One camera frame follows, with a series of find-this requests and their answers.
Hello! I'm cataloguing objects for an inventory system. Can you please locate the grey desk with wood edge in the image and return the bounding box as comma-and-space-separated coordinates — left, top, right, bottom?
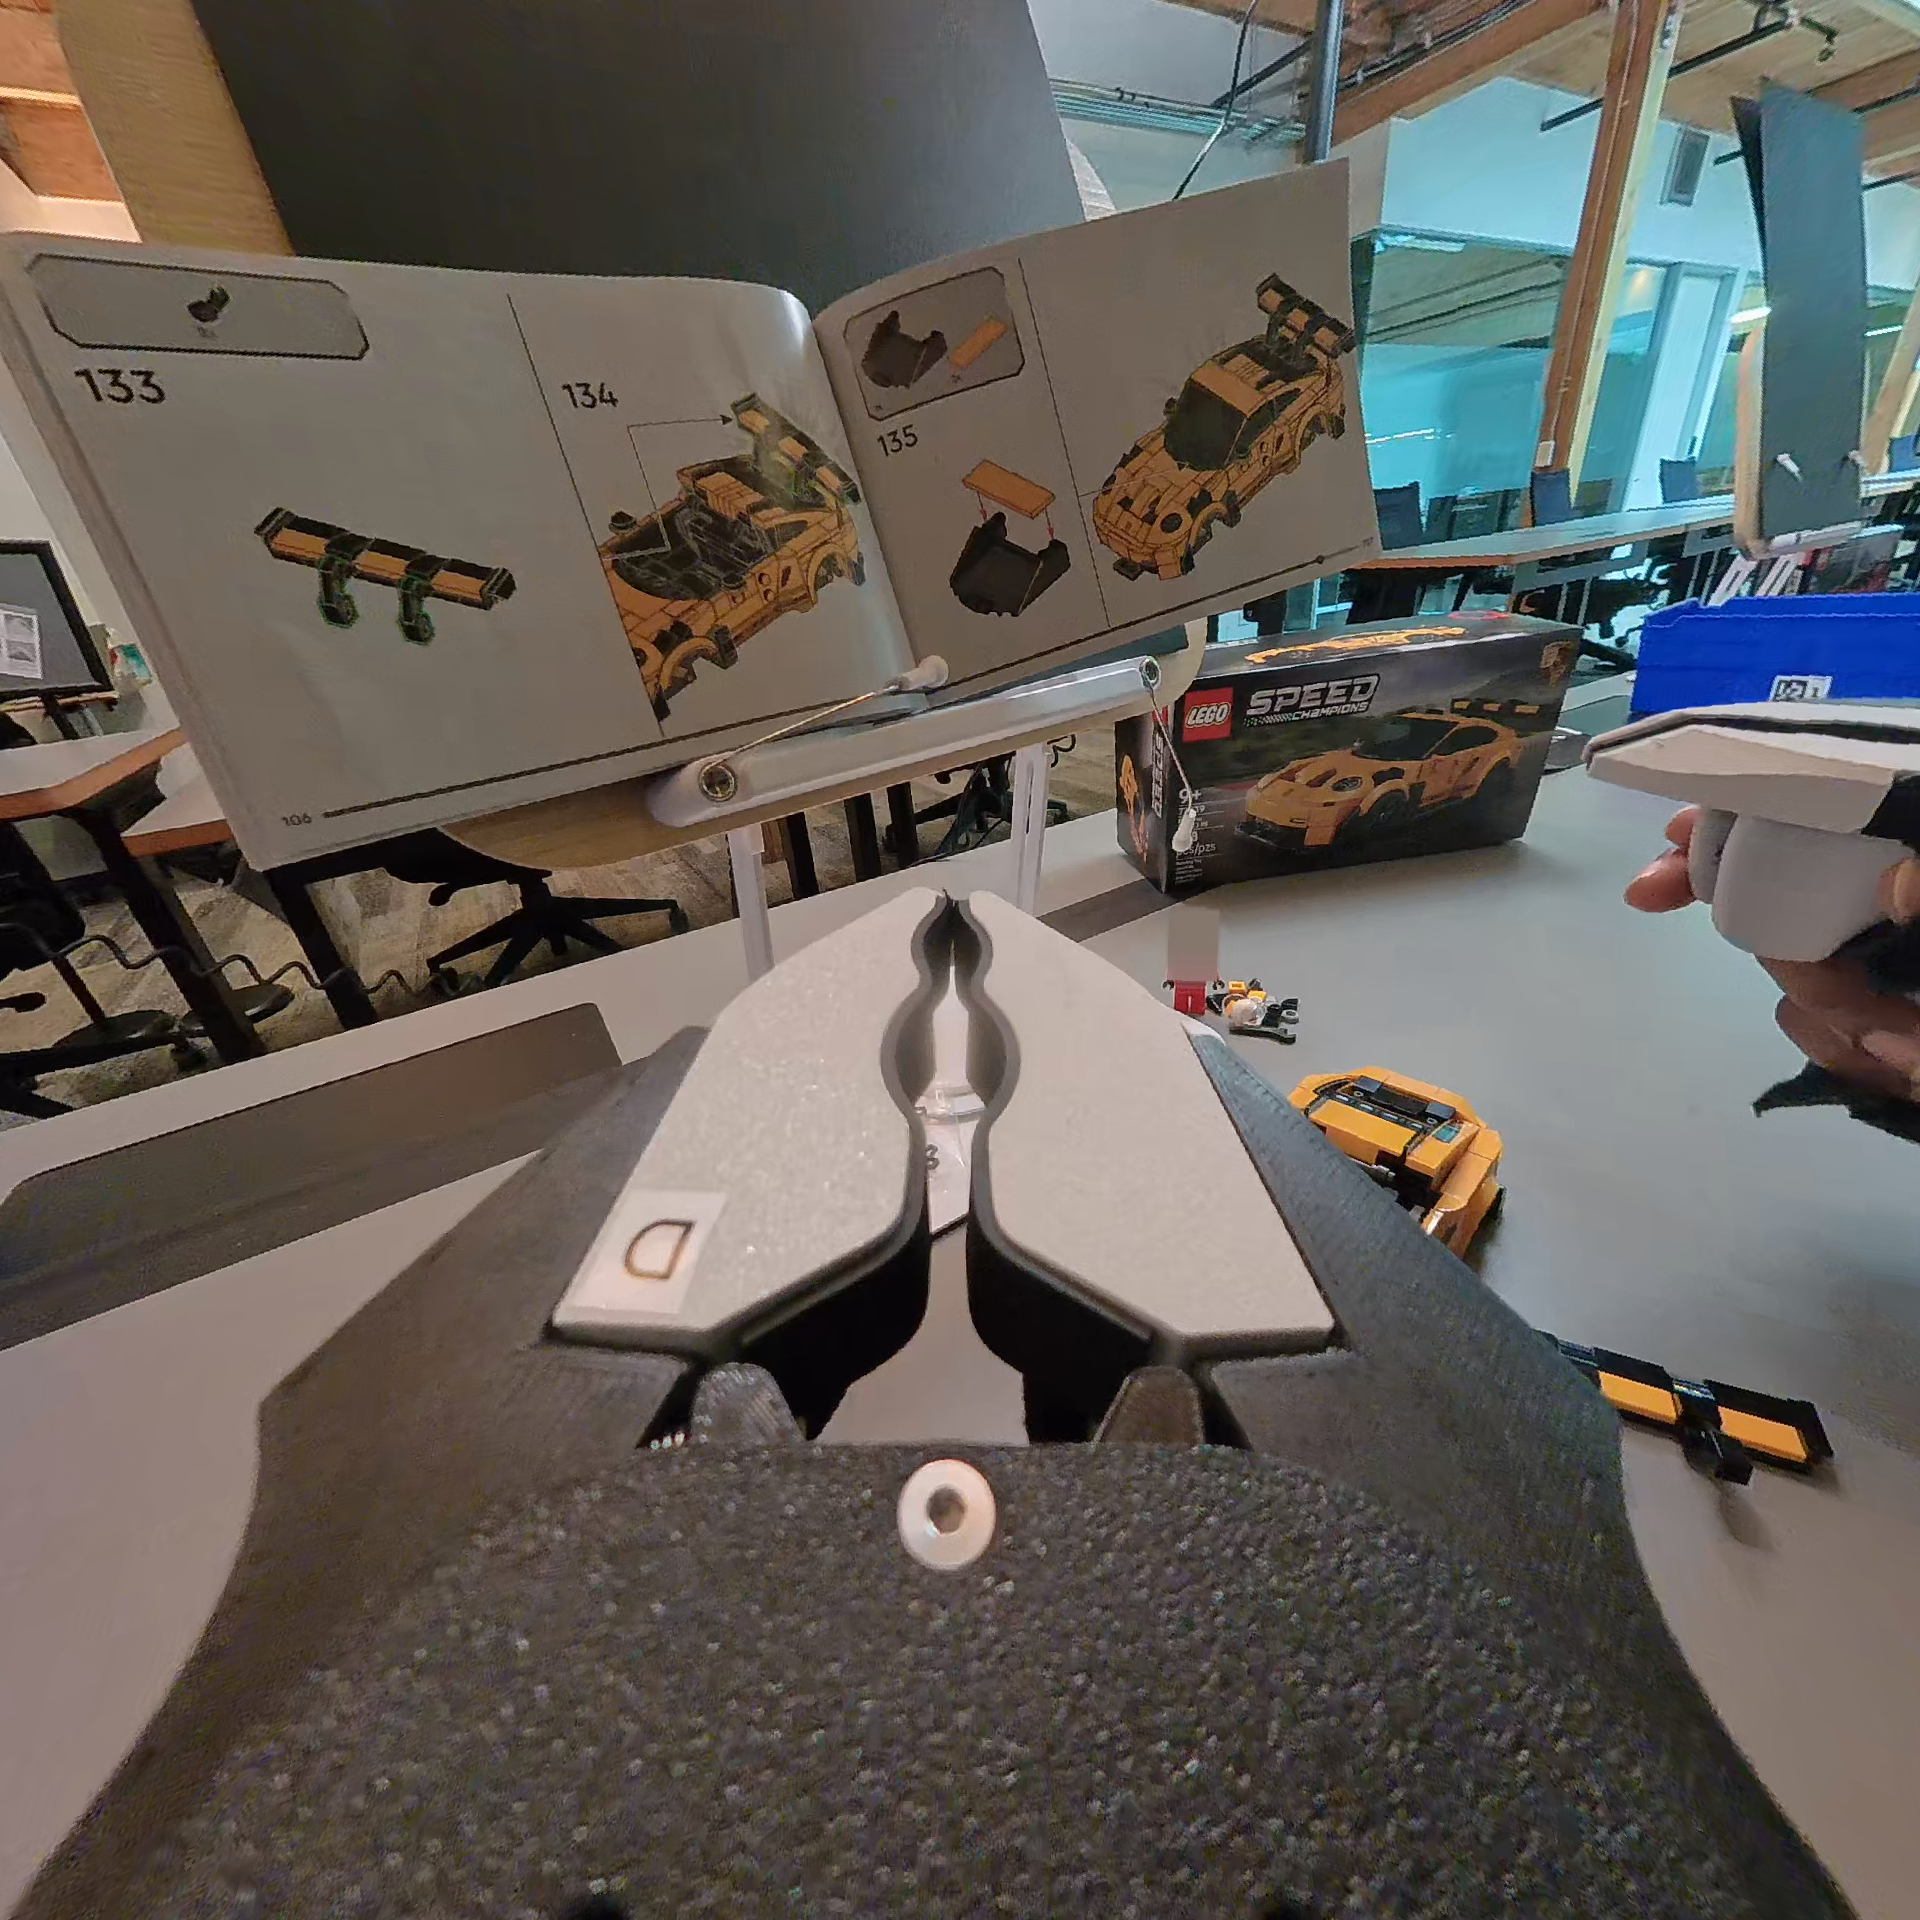
0, 726, 204, 1051

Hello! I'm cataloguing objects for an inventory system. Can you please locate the black office chair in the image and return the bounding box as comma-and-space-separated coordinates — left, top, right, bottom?
427, 832, 693, 992
0, 824, 204, 1120

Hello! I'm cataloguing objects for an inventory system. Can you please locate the white book stand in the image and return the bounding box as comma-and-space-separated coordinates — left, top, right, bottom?
644, 651, 1225, 1051

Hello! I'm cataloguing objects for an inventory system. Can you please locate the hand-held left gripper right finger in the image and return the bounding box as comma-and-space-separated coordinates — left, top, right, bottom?
960, 886, 1340, 1442

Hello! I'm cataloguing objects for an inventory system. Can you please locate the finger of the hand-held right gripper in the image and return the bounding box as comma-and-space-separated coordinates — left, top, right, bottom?
1612, 701, 1920, 742
1584, 726, 1913, 836

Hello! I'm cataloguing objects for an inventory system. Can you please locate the yellow lego car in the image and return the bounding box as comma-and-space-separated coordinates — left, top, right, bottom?
1286, 1064, 1507, 1262

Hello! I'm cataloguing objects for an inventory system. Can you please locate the lego instruction booklet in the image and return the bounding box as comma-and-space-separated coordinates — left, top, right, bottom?
0, 157, 1384, 874

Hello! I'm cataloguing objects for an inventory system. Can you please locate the person's right hand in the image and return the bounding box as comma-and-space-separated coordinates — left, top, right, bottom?
1627, 807, 1920, 1112

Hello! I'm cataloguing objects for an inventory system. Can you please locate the blue labelled storage bin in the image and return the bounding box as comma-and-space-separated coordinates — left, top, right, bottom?
1635, 596, 1920, 720

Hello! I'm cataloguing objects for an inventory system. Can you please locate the dark hanging acoustic panel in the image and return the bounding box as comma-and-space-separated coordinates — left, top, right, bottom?
1733, 82, 1874, 552

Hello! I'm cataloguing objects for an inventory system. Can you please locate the long grey desk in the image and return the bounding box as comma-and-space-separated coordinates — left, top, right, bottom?
1358, 480, 1920, 602

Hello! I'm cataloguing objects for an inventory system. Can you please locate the yellow black lego spoiler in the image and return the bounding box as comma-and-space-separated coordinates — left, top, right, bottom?
1546, 1332, 1836, 1488

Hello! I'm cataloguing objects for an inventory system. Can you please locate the black computer monitor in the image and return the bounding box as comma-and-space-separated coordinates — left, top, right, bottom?
0, 539, 120, 699

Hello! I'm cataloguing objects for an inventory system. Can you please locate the lego set box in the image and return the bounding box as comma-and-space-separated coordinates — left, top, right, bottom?
1113, 613, 1600, 899

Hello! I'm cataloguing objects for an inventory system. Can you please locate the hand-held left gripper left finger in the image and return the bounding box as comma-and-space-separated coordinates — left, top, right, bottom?
549, 886, 945, 1426

